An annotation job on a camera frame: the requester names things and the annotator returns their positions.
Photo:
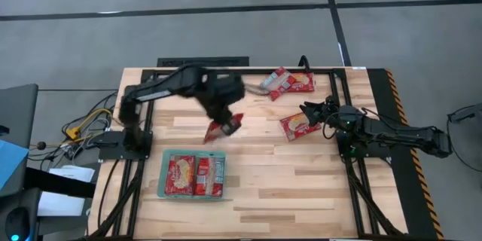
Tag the blue sheet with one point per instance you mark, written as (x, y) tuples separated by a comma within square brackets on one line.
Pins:
[(11, 158)]

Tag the black computer mouse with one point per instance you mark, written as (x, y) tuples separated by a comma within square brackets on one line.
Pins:
[(17, 222)]

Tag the green plastic basket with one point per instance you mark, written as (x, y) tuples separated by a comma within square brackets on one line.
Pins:
[(161, 173)]

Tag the black hazard-striped mat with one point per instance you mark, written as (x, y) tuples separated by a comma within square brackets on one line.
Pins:
[(380, 90)]

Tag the grey desk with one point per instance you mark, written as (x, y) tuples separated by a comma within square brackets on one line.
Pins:
[(19, 113)]

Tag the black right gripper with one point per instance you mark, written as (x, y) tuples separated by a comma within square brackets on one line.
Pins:
[(330, 111)]

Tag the black rectangular grille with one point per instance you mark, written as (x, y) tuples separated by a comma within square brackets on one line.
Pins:
[(203, 61)]

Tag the white paper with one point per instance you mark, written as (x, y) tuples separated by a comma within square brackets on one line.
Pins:
[(60, 205)]

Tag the black metal table frame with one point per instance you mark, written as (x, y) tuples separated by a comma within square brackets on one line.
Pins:
[(320, 71)]

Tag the black bar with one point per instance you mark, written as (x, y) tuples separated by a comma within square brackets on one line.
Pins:
[(56, 182)]

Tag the black knob on stick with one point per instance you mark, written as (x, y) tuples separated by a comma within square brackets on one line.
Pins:
[(41, 145)]

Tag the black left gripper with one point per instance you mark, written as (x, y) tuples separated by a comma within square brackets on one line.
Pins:
[(226, 101)]

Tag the dark grey floor device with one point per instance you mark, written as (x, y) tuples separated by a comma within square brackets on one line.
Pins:
[(467, 113)]

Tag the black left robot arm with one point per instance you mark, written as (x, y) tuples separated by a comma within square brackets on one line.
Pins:
[(162, 86)]

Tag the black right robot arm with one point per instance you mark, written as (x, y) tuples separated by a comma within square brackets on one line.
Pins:
[(399, 132)]

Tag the small black desk object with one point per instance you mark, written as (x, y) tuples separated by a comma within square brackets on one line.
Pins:
[(3, 130)]

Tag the red butter popcorn bag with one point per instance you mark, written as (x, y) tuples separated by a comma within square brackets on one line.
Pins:
[(297, 126), (180, 175), (210, 176), (212, 132), (305, 82), (278, 83)]

